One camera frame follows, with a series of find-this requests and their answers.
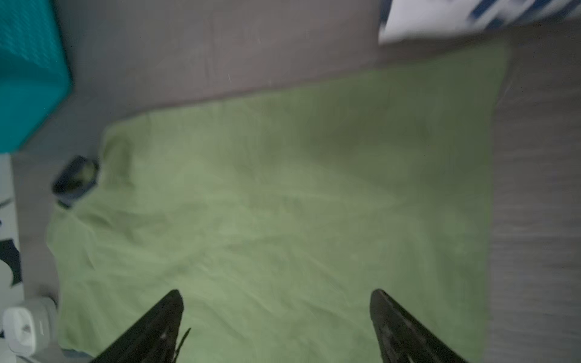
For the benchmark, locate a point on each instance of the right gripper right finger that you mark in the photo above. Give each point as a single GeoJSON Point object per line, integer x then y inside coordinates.
{"type": "Point", "coordinates": [402, 338]}

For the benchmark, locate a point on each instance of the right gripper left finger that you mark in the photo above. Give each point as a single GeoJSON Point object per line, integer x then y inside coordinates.
{"type": "Point", "coordinates": [153, 338]}

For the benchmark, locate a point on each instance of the green tank top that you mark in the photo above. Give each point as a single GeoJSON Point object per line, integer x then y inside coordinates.
{"type": "Point", "coordinates": [277, 214]}

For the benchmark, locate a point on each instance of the teal plastic basket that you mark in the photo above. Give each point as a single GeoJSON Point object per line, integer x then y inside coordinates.
{"type": "Point", "coordinates": [35, 77]}

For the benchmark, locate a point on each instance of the white tank top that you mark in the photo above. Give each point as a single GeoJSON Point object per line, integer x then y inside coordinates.
{"type": "Point", "coordinates": [434, 19]}

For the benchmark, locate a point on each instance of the small white square clock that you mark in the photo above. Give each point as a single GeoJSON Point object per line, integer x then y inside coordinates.
{"type": "Point", "coordinates": [31, 326]}

